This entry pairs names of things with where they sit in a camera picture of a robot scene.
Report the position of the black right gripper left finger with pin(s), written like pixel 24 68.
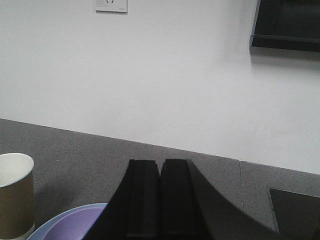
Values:
pixel 133 213

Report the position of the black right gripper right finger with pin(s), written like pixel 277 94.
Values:
pixel 192 208

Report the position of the purple plastic bowl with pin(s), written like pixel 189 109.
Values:
pixel 76 224

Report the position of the brown paper cup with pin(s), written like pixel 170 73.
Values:
pixel 17 199

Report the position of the light blue plate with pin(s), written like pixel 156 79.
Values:
pixel 41 231

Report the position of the black induction cooktop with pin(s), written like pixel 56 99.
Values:
pixel 297 214

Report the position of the black range hood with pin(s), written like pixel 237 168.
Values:
pixel 287 25

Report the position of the white wall socket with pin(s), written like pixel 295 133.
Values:
pixel 112 6

